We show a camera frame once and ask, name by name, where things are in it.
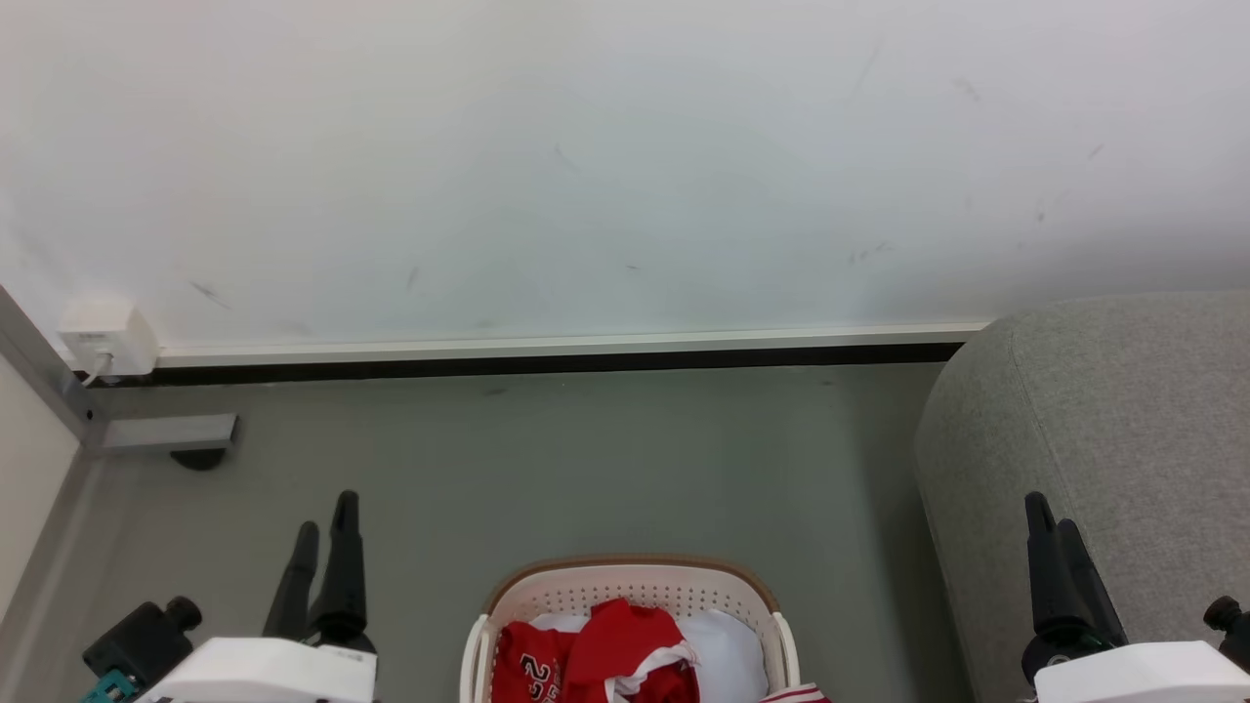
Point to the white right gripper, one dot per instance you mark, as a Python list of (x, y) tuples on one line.
[(1143, 676)]

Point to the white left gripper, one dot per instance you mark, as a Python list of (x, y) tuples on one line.
[(264, 674)]

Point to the red numbered jersey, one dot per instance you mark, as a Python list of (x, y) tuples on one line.
[(532, 669)]

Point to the red garment with white trim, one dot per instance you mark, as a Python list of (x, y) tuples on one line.
[(625, 644)]

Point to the grey fabric sofa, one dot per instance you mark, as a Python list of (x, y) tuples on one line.
[(1123, 420)]

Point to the red and white striped cloth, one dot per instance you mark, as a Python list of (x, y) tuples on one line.
[(796, 695)]

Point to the black round door stop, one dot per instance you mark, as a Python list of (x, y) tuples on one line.
[(200, 459)]

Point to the white plastic laundry basket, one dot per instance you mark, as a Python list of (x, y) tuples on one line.
[(635, 584)]

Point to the white and black baseboard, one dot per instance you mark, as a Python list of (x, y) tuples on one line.
[(547, 353)]

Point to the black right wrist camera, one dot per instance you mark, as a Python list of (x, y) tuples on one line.
[(1232, 630)]

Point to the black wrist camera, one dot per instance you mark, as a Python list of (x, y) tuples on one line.
[(146, 640), (1232, 630)]

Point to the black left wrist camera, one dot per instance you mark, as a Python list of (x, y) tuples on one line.
[(146, 640)]

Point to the grey metal floor bracket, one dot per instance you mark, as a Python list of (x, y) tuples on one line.
[(171, 432)]

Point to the white wall outlet box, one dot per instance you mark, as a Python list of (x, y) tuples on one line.
[(107, 332)]

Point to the grey metal door frame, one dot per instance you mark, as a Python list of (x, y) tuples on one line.
[(49, 376)]

